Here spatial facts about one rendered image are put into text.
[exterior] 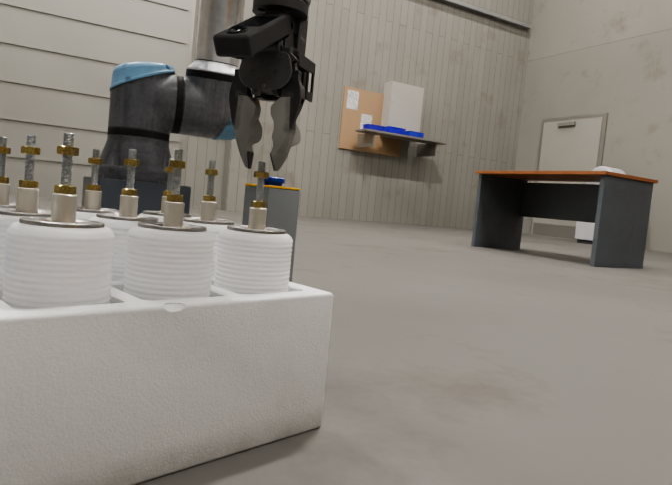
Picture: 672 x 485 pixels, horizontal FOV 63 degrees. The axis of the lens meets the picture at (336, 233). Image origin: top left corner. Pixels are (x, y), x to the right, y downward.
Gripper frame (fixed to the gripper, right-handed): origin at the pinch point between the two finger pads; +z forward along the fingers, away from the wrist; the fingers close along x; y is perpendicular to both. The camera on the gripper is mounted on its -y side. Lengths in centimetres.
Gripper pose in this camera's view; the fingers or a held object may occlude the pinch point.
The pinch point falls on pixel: (260, 158)
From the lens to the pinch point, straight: 71.0
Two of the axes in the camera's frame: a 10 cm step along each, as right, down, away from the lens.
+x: -9.4, -1.1, 3.1
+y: 3.1, -0.3, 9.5
